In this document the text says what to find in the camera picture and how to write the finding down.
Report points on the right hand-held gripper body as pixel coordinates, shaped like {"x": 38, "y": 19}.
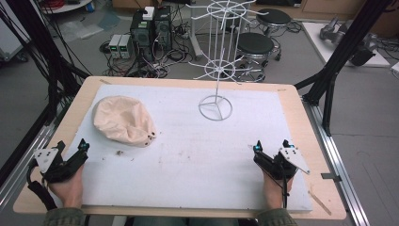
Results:
{"x": 293, "y": 158}

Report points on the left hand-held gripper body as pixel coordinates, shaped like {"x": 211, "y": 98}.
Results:
{"x": 47, "y": 159}

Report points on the beige cloth hat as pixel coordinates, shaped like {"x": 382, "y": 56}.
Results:
{"x": 124, "y": 121}

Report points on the person's right hand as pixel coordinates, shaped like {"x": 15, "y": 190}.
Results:
{"x": 273, "y": 192}

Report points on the person's left hand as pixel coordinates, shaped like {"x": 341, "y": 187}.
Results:
{"x": 67, "y": 190}

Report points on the wooden table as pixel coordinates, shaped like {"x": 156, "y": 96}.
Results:
{"x": 313, "y": 132}

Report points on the thin wooden stick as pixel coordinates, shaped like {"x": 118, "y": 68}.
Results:
{"x": 320, "y": 202}

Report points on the white foam mat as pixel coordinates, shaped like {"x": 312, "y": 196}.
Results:
{"x": 194, "y": 157}

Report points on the black round stool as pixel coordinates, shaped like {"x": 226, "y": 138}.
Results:
{"x": 273, "y": 16}
{"x": 254, "y": 44}

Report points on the white floor board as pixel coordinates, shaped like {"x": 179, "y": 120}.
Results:
{"x": 316, "y": 40}

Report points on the grey power supply unit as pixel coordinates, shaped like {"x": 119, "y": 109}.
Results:
{"x": 126, "y": 46}
{"x": 114, "y": 46}

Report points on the grey equipment case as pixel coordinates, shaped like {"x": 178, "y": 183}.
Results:
{"x": 9, "y": 40}

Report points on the clear plastic sheet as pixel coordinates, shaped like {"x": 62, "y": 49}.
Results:
{"x": 80, "y": 29}

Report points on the black computer tower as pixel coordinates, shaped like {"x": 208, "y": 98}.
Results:
{"x": 141, "y": 36}
{"x": 163, "y": 28}

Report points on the white metal stand leg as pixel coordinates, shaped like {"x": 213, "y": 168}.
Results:
{"x": 196, "y": 44}

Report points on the round white table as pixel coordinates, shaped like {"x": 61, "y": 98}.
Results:
{"x": 67, "y": 5}

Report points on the aluminium rail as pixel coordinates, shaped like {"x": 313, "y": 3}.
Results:
{"x": 338, "y": 169}
{"x": 22, "y": 166}

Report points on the black metal frame post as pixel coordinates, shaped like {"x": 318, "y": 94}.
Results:
{"x": 53, "y": 69}
{"x": 338, "y": 59}

